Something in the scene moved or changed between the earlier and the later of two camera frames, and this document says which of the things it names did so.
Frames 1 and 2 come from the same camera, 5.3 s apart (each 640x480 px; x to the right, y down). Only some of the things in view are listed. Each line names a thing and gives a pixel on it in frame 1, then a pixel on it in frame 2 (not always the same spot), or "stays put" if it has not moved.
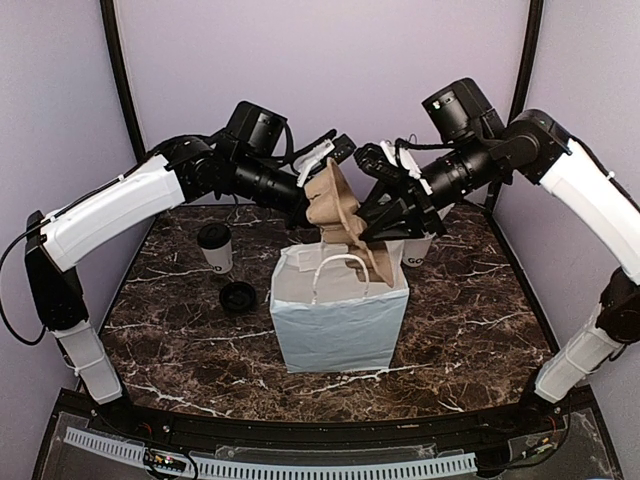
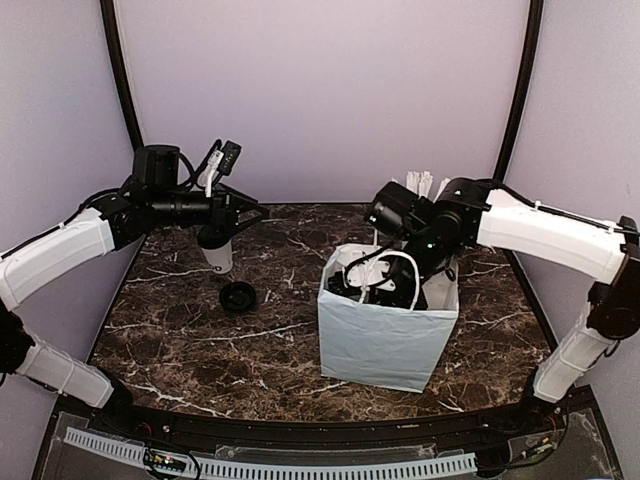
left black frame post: [108, 16] stays put
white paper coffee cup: [220, 259] stays put
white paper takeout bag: [330, 318] -> [374, 327]
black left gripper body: [297, 213] -> [219, 196]
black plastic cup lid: [238, 297] stays put
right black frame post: [535, 16] stays put
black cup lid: [212, 236] stays put
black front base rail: [558, 434] stays put
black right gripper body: [422, 206] -> [391, 301]
